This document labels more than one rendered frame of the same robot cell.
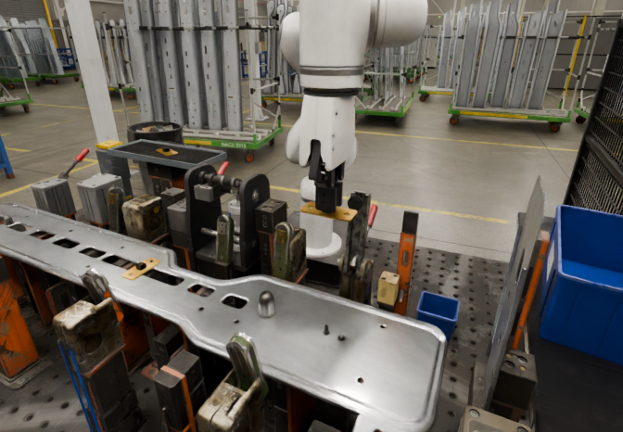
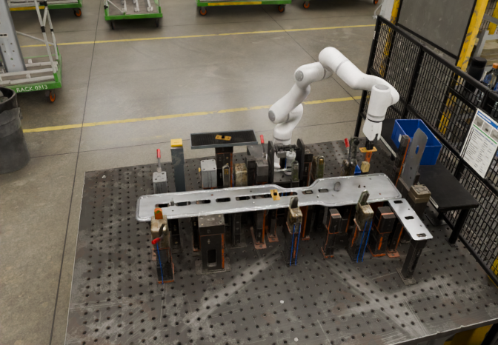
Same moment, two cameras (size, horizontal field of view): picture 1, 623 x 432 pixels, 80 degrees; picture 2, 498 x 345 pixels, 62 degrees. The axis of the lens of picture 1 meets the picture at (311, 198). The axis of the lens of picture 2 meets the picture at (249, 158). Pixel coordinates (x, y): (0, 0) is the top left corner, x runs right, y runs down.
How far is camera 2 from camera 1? 1.82 m
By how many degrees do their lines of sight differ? 33
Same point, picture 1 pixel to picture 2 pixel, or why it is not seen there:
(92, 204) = (213, 178)
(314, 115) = (377, 127)
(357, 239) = (353, 153)
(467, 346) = not seen: hidden behind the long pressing
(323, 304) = (348, 180)
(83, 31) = not seen: outside the picture
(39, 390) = (238, 266)
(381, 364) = (380, 188)
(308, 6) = (379, 104)
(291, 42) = (307, 81)
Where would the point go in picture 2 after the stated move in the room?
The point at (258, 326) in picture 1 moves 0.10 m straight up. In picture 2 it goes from (340, 193) to (343, 178)
